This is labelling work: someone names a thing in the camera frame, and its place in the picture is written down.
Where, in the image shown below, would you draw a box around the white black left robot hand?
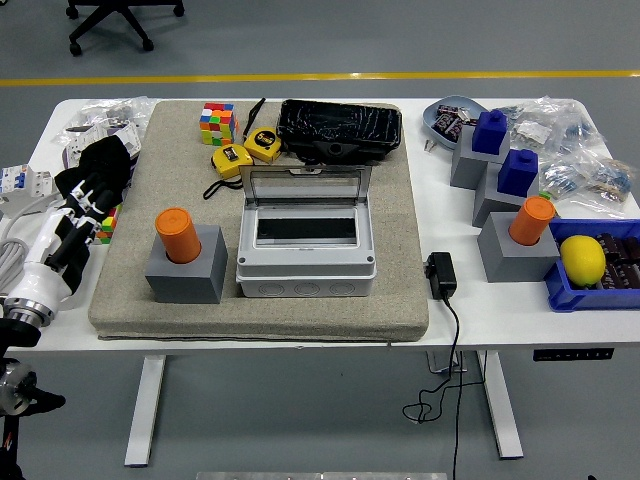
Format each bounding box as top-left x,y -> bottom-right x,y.
4,172 -> 124,315

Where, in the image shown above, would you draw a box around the orange cylinder battery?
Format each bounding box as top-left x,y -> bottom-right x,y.
508,195 -> 557,247
154,207 -> 202,265

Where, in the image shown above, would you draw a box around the grey electrical box clear lid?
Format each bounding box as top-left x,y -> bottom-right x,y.
234,164 -> 377,300

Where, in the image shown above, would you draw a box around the colourful puzzle cube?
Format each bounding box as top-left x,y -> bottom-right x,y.
94,202 -> 124,246
198,102 -> 238,147

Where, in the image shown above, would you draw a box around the white circuit breaker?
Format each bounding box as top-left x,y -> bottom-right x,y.
0,164 -> 55,206

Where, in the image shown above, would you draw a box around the white table leg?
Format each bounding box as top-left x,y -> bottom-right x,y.
477,349 -> 525,460
123,355 -> 167,469

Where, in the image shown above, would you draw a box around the black table control panel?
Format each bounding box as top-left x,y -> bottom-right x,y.
532,347 -> 615,362

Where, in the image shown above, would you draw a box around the black cloth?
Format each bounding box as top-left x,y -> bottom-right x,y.
53,137 -> 137,204

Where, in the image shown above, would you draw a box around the grey cube holder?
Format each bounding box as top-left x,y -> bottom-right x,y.
144,224 -> 229,305
477,211 -> 561,284

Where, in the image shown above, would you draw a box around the blue plastic bin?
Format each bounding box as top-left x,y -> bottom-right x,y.
543,218 -> 640,312

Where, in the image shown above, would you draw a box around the clear bag of parts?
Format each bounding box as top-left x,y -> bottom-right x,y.
492,97 -> 604,154
538,147 -> 640,206
64,95 -> 157,146

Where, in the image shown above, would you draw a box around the yellow lemon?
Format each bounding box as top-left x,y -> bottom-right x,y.
559,234 -> 607,288

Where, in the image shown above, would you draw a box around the black power adapter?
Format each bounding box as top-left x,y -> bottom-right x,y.
423,251 -> 458,301

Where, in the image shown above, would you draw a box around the yellow tape measure 5m print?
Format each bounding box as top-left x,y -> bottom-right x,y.
242,97 -> 284,164

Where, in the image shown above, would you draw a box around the black office chair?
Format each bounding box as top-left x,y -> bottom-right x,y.
64,0 -> 186,57

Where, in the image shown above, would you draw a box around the grey block holder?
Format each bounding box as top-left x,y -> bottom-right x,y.
472,162 -> 541,229
449,124 -> 511,190

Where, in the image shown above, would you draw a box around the grey-brown mat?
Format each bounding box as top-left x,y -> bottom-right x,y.
87,99 -> 432,344

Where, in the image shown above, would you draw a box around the blue bottle-shaped block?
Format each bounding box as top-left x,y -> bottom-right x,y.
496,148 -> 539,197
472,110 -> 509,155

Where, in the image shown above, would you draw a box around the black plastic tray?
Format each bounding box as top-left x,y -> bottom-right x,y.
275,98 -> 404,166

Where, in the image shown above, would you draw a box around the wrapped dark candies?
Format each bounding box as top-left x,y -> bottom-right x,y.
432,103 -> 474,141

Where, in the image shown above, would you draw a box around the blue-grey plate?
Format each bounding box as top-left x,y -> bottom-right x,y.
422,95 -> 489,150

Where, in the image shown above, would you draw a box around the white wall socket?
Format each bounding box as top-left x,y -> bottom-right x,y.
62,122 -> 144,169

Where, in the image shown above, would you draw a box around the black adapter cord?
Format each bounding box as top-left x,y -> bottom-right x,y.
402,294 -> 489,480

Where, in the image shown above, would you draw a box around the grey under-table bracket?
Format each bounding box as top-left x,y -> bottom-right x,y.
427,352 -> 469,374

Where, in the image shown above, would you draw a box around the yellow tape measure black strap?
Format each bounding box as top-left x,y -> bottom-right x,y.
202,143 -> 255,201

